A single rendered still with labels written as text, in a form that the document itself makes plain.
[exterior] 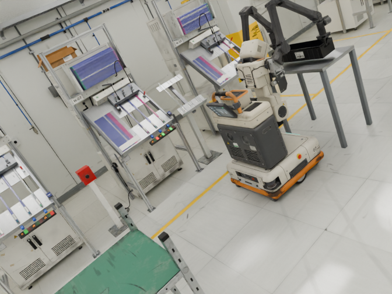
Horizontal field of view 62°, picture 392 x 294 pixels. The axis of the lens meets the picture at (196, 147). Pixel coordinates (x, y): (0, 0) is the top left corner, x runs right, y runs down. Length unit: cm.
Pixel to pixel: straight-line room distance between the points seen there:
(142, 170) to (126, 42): 247
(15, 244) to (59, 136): 202
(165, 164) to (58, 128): 191
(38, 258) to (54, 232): 28
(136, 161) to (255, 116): 170
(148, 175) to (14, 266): 159
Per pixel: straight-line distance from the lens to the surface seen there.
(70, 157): 522
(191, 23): 436
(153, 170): 386
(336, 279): 222
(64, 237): 370
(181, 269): 121
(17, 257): 369
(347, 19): 695
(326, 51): 309
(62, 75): 383
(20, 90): 508
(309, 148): 295
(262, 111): 258
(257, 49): 278
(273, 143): 269
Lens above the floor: 172
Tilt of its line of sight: 22 degrees down
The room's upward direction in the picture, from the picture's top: 27 degrees counter-clockwise
